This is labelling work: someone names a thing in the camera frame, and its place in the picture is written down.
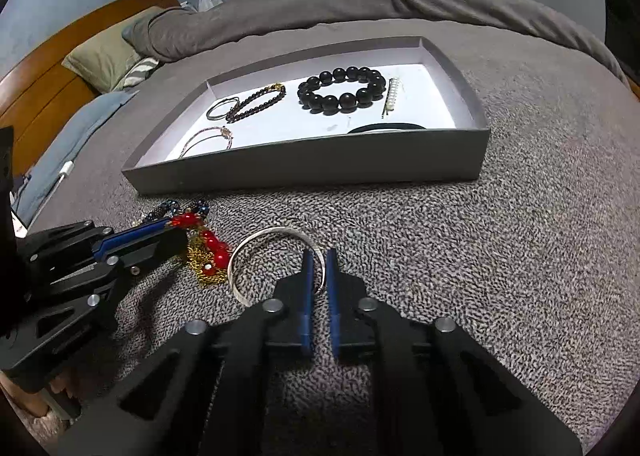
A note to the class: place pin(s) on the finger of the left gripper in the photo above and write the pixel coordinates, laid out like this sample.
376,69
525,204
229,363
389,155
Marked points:
121,266
130,235

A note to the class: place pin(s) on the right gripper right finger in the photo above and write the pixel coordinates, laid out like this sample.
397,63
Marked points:
434,387

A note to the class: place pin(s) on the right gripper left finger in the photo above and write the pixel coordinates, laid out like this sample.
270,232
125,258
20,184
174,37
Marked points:
205,387

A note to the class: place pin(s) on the red bead gold chain jewelry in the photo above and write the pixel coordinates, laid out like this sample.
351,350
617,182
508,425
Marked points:
206,254

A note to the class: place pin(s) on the white pearl hair clip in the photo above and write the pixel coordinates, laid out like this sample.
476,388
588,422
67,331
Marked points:
391,96

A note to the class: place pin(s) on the person's left hand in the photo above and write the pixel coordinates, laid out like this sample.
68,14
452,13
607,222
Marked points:
37,415

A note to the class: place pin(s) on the light blue blanket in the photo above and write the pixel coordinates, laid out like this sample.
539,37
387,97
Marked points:
66,146

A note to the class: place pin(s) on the wooden headboard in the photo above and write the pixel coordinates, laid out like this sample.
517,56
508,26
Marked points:
39,95

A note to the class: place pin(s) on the striped grey white pillow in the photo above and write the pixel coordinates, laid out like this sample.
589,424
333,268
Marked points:
139,72

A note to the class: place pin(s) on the olive green pillow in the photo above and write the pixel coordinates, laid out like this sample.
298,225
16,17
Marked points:
103,60

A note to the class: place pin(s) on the white plastic bag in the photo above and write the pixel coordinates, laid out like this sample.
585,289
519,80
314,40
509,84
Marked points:
201,5

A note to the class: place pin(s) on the grey shallow cardboard tray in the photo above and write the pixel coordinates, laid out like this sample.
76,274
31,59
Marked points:
247,128

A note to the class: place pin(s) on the grey duvet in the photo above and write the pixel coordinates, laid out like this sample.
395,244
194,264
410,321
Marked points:
174,33

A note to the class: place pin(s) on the black television screen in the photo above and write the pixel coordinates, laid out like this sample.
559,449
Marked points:
622,35

